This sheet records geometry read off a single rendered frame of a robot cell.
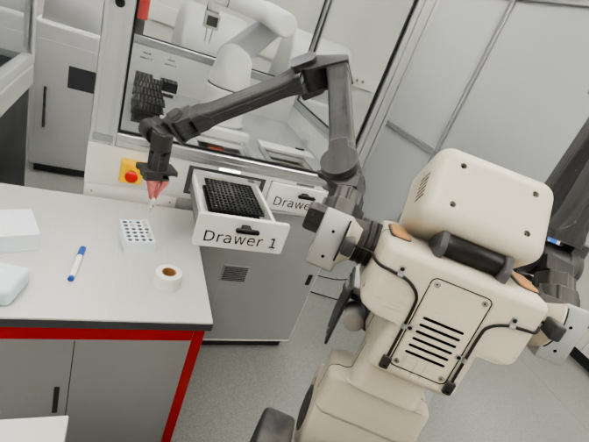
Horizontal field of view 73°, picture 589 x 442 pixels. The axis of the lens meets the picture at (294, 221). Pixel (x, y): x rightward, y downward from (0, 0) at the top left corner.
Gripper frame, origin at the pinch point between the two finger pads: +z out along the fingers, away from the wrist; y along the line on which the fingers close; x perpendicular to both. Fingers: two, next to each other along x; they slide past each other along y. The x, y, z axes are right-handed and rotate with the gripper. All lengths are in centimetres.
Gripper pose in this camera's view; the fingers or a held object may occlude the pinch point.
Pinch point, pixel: (152, 196)
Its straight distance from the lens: 123.3
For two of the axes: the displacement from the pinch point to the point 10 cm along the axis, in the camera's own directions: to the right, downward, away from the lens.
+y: -7.9, 0.3, -6.2
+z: -3.0, 8.6, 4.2
